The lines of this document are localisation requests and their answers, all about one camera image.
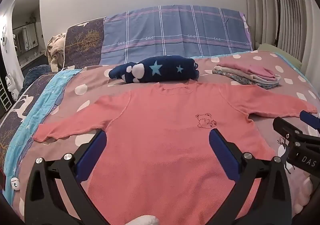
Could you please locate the navy star print blanket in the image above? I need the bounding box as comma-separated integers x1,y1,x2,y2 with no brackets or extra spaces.
108,56,200,84

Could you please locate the green pillow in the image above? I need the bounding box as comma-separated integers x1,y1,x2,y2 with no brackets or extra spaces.
257,43,303,67

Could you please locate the arched wall mirror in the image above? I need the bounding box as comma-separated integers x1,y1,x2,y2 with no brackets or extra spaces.
11,0,47,71

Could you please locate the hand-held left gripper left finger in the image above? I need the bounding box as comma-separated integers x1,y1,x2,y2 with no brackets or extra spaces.
24,130,110,225

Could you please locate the dark blue fluffy blanket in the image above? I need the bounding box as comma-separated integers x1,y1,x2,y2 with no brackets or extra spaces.
22,65,54,91

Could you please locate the pink long-sleeve shirt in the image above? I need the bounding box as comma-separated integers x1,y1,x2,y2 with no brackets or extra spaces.
32,80,318,225

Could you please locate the pink folded garment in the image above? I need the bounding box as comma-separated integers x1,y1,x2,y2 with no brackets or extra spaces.
219,60,275,81

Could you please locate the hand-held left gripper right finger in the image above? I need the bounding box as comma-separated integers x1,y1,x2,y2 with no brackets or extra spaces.
207,129,293,225

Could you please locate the navy tree print pillow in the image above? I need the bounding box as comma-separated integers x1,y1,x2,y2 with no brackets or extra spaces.
64,17,107,69

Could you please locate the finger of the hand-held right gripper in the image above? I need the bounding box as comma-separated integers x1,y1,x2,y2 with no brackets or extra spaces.
273,117,304,144
300,111,320,131

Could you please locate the blue plaid pillow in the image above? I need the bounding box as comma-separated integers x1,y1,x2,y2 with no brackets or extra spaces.
100,5,253,65

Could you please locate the pale pink plush cushion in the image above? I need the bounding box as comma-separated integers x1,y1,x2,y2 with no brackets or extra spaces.
290,165,320,215

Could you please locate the white ladder-shaped rack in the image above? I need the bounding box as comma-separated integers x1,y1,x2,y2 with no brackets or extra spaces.
0,76,10,112

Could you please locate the beige clothes pile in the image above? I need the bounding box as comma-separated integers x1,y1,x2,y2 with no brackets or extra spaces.
45,33,67,71

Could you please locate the white cat figurine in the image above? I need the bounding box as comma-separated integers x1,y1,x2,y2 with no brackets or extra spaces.
5,73,19,101

